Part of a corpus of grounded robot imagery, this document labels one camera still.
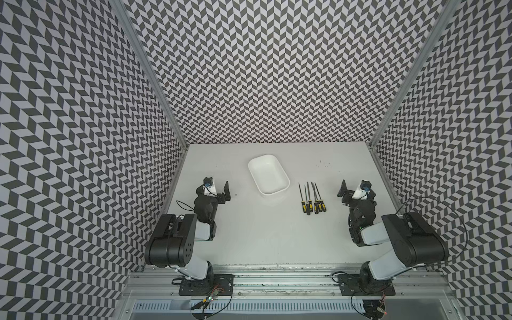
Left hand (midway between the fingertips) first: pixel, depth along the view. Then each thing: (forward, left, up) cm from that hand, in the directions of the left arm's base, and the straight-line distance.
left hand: (217, 182), depth 91 cm
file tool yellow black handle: (-6, -40, -9) cm, 42 cm away
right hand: (-2, -62, +1) cm, 62 cm away
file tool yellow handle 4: (-7, -42, -10) cm, 44 cm away
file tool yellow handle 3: (-5, -50, -10) cm, 51 cm away
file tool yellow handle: (-5, -44, -10) cm, 45 cm away
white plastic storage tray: (+10, -24, -9) cm, 28 cm away
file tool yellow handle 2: (-8, -46, -10) cm, 48 cm away
